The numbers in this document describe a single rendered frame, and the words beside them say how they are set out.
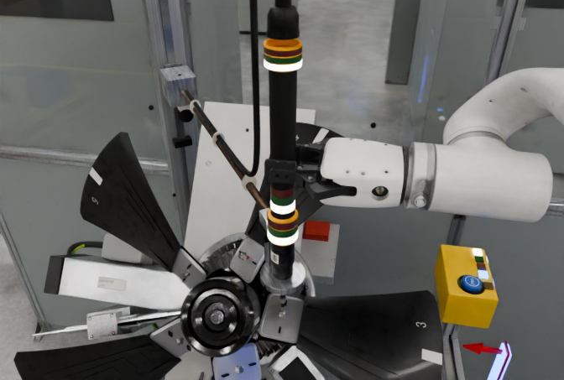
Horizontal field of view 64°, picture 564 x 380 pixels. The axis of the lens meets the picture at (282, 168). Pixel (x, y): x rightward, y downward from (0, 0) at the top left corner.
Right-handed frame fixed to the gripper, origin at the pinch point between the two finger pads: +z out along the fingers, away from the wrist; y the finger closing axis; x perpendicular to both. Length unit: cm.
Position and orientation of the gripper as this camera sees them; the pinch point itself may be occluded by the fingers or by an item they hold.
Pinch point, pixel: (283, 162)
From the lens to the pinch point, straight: 59.4
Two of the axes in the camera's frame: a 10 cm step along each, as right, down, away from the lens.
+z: -9.8, -1.0, 1.5
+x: 0.1, -8.5, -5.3
